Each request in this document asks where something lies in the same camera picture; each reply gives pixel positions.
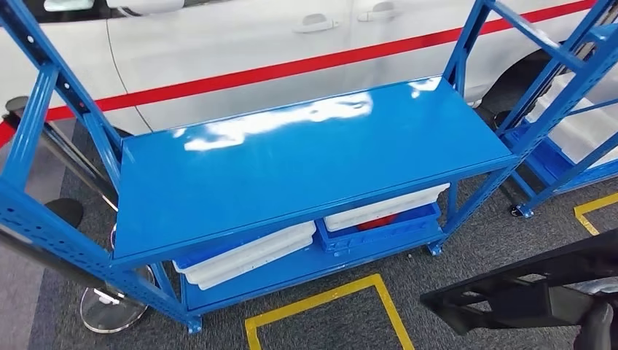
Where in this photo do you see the white car with red stripe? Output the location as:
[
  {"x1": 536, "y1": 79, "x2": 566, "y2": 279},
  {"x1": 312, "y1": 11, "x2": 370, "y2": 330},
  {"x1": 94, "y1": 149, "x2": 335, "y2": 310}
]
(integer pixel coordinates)
[{"x1": 0, "y1": 0, "x2": 618, "y2": 151}]

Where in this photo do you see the black round floor disc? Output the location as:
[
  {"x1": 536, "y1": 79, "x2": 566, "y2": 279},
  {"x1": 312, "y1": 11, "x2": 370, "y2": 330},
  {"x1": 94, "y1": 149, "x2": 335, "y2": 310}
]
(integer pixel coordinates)
[{"x1": 44, "y1": 198, "x2": 85, "y2": 229}]

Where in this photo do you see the chrome stanchion post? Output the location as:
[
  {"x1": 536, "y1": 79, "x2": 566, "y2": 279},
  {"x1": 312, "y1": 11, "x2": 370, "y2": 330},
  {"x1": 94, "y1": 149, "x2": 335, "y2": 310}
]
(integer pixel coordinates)
[
  {"x1": 4, "y1": 96, "x2": 120, "y2": 211},
  {"x1": 0, "y1": 224, "x2": 155, "y2": 335}
]

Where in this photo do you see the black plastic plate frame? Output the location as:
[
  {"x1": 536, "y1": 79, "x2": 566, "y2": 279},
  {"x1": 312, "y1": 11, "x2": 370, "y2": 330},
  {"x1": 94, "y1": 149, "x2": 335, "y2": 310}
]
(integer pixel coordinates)
[{"x1": 420, "y1": 231, "x2": 618, "y2": 338}]

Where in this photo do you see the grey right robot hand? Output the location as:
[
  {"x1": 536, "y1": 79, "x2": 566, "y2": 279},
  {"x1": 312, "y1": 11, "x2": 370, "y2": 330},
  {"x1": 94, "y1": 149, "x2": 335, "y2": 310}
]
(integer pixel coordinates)
[{"x1": 573, "y1": 300, "x2": 618, "y2": 350}]

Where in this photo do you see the white plastic tray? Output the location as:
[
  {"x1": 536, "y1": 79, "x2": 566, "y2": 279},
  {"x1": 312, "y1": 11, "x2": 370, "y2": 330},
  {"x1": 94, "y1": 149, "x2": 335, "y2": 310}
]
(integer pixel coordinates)
[
  {"x1": 173, "y1": 221, "x2": 317, "y2": 285},
  {"x1": 323, "y1": 182, "x2": 451, "y2": 221},
  {"x1": 326, "y1": 198, "x2": 442, "y2": 233},
  {"x1": 195, "y1": 236, "x2": 315, "y2": 291},
  {"x1": 526, "y1": 63, "x2": 618, "y2": 168}
]

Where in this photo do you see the red item in bin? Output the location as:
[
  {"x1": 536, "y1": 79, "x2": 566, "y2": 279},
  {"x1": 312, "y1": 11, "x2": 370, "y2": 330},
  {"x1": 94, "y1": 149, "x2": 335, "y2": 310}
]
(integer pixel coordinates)
[{"x1": 357, "y1": 216, "x2": 398, "y2": 231}]

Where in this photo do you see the blue metal shelf rack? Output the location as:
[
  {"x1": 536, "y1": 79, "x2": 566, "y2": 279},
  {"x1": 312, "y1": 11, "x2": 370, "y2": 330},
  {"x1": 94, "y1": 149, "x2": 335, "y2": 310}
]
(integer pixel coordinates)
[
  {"x1": 0, "y1": 0, "x2": 618, "y2": 335},
  {"x1": 497, "y1": 0, "x2": 618, "y2": 218}
]

